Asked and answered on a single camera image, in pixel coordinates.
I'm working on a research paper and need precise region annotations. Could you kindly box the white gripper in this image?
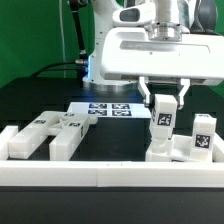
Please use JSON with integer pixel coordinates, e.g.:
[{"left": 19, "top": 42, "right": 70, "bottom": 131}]
[{"left": 100, "top": 27, "right": 224, "bottom": 110}]

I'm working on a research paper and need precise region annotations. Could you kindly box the white marker sheet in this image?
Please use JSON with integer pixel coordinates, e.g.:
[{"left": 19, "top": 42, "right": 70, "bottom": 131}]
[{"left": 68, "top": 102, "right": 151, "bottom": 118}]

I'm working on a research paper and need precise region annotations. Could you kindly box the white chair back part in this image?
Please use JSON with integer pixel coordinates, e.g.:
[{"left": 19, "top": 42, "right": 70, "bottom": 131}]
[{"left": 8, "top": 111, "right": 98, "bottom": 161}]

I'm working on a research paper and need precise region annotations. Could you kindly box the black cable hose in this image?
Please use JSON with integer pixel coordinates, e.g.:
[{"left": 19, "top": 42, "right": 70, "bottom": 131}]
[{"left": 31, "top": 0, "right": 90, "bottom": 78}]

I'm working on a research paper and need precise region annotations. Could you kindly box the thin white cable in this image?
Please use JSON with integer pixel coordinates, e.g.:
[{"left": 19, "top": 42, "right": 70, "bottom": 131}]
[{"left": 58, "top": 0, "right": 67, "bottom": 78}]

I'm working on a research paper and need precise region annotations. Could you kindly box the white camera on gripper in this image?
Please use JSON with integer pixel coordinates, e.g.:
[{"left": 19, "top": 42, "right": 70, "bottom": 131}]
[{"left": 112, "top": 1, "right": 156, "bottom": 27}]

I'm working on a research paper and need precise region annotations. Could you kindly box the white chair seat part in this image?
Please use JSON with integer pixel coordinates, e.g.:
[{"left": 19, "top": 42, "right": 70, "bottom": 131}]
[{"left": 145, "top": 135, "right": 203, "bottom": 162}]

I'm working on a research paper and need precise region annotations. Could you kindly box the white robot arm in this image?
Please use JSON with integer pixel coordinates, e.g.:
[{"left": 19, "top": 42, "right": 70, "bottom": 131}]
[{"left": 98, "top": 0, "right": 224, "bottom": 106}]

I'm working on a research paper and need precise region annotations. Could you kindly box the white U-shaped fence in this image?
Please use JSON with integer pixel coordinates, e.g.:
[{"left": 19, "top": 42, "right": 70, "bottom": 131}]
[{"left": 0, "top": 126, "right": 224, "bottom": 188}]

